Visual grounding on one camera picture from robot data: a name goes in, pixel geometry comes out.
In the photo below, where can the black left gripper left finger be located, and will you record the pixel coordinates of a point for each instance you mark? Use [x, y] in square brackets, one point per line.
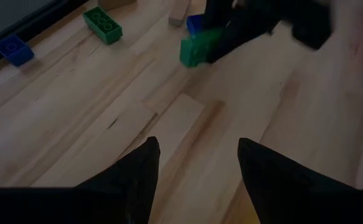
[91, 205]

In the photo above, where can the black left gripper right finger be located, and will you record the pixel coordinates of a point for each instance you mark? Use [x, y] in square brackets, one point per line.
[293, 199]

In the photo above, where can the blue long brick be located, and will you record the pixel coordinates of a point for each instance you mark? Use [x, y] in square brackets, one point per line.
[195, 23]

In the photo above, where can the green long brick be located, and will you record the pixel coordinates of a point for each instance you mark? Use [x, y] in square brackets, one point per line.
[196, 48]
[103, 25]

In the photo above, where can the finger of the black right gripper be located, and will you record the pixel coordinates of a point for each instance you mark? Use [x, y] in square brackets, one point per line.
[240, 34]
[218, 11]

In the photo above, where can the yellow translucent bin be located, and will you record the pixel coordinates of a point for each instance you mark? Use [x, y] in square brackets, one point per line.
[246, 217]

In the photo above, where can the blue small brick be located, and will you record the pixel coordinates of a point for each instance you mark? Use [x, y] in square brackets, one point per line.
[13, 49]

